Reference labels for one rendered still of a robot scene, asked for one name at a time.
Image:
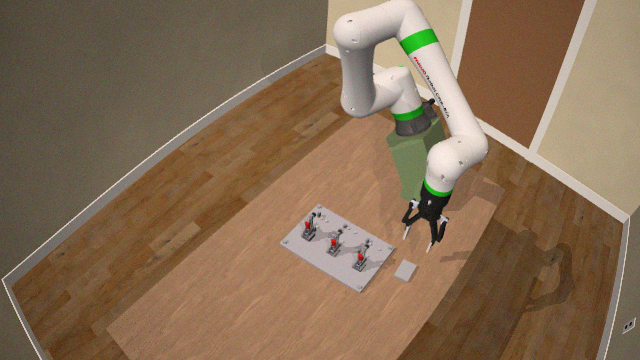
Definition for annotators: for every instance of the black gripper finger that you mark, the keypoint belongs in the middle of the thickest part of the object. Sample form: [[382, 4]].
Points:
[[434, 230], [410, 221]]

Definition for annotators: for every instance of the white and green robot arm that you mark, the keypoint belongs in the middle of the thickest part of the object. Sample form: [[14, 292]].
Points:
[[357, 34]]

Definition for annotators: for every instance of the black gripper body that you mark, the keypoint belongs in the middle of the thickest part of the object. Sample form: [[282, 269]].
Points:
[[431, 211]]

